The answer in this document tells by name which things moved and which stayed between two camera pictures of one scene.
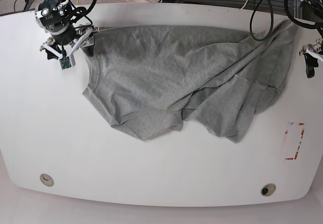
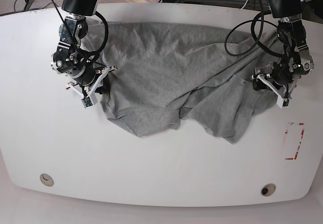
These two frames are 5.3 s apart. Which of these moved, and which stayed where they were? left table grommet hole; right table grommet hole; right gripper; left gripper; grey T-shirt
Moved: left gripper; right gripper
Stayed: grey T-shirt; left table grommet hole; right table grommet hole
